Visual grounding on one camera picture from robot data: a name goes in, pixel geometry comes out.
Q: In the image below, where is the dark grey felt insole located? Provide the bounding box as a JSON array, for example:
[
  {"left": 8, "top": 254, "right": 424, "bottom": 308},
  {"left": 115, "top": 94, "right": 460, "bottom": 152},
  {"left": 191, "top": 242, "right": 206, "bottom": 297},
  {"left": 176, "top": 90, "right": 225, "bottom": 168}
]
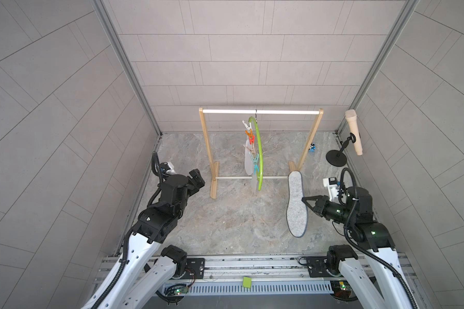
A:
[{"left": 286, "top": 171, "right": 308, "bottom": 238}]

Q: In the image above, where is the green clip hanger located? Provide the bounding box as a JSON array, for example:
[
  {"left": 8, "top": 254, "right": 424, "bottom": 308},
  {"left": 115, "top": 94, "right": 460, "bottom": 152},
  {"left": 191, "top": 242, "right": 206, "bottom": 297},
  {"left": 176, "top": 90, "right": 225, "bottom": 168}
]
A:
[{"left": 242, "top": 116, "right": 264, "bottom": 191}]

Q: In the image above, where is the wooden clothes rack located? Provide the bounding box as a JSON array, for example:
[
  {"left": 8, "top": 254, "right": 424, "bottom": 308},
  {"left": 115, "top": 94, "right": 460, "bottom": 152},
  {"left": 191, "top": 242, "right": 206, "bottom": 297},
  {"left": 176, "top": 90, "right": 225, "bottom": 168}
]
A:
[{"left": 198, "top": 108, "right": 324, "bottom": 199}]

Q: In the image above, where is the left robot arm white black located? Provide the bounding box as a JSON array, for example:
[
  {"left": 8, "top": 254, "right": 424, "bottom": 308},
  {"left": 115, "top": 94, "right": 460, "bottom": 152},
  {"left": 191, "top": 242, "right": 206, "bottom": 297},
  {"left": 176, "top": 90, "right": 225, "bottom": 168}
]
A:
[{"left": 84, "top": 153, "right": 205, "bottom": 308}]

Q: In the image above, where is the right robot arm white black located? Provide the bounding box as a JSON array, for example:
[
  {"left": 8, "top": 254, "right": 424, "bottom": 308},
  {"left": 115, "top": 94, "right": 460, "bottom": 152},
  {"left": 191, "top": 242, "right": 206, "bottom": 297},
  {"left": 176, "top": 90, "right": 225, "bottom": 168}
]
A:
[{"left": 302, "top": 167, "right": 418, "bottom": 308}]

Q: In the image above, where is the black microphone stand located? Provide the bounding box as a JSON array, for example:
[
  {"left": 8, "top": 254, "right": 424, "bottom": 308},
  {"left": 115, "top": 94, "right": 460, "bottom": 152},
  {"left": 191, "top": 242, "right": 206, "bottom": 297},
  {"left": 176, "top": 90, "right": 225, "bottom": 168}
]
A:
[{"left": 326, "top": 133, "right": 357, "bottom": 167}]

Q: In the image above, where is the white striped insole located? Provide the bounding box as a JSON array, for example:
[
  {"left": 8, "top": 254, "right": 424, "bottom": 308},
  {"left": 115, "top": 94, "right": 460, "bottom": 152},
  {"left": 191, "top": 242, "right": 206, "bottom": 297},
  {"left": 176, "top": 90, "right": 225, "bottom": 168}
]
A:
[{"left": 250, "top": 171, "right": 258, "bottom": 196}]

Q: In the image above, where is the white foam insole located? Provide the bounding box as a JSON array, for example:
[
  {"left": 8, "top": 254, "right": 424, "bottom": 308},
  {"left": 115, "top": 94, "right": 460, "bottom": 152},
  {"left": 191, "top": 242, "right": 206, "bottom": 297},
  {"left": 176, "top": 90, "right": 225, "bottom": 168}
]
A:
[{"left": 244, "top": 139, "right": 254, "bottom": 176}]

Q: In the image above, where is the right circuit board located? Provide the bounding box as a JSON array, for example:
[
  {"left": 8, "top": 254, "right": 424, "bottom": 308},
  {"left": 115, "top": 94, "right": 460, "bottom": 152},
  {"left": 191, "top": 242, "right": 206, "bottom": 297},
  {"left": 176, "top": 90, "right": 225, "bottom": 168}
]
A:
[{"left": 331, "top": 281, "right": 352, "bottom": 299}]

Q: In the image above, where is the circuit board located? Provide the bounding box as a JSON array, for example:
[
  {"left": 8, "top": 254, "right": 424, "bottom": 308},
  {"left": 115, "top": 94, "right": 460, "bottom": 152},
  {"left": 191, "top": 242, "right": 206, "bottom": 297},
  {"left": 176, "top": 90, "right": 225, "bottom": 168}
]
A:
[
  {"left": 165, "top": 283, "right": 189, "bottom": 297},
  {"left": 331, "top": 281, "right": 352, "bottom": 299}
]

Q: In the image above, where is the beige wooden microphone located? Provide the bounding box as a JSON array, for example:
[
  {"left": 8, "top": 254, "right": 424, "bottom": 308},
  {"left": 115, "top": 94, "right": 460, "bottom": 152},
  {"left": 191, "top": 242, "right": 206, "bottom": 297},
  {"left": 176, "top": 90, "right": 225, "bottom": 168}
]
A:
[{"left": 345, "top": 109, "right": 363, "bottom": 156}]

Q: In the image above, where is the left circuit board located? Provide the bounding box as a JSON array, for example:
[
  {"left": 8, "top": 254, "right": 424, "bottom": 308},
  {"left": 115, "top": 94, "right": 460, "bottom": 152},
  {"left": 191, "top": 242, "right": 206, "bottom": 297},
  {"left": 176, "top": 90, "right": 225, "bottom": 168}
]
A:
[{"left": 165, "top": 283, "right": 189, "bottom": 297}]

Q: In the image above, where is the green sticky block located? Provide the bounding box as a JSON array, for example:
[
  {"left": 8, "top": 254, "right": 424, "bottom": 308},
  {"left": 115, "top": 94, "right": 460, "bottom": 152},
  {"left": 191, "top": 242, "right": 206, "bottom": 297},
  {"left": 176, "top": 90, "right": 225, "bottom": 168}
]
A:
[{"left": 242, "top": 276, "right": 252, "bottom": 289}]

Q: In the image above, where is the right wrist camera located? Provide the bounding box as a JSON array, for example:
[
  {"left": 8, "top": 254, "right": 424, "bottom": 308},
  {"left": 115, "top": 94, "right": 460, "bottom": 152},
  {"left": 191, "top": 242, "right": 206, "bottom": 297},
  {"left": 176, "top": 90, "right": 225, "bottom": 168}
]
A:
[{"left": 323, "top": 177, "right": 340, "bottom": 202}]

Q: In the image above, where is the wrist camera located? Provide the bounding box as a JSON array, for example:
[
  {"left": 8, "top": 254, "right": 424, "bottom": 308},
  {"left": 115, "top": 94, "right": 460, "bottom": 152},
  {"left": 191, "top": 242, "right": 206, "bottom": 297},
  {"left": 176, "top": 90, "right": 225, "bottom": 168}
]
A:
[
  {"left": 159, "top": 162, "right": 176, "bottom": 175},
  {"left": 323, "top": 177, "right": 340, "bottom": 202}
]

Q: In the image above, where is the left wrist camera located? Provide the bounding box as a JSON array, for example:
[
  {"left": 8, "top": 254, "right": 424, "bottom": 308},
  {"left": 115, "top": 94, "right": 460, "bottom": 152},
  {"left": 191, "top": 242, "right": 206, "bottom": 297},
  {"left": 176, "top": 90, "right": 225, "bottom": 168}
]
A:
[{"left": 159, "top": 162, "right": 176, "bottom": 175}]

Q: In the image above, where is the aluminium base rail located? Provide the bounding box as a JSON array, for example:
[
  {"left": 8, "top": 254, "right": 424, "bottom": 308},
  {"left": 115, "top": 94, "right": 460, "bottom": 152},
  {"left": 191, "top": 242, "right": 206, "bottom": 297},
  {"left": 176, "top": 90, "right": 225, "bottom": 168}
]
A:
[{"left": 94, "top": 252, "right": 416, "bottom": 285}]

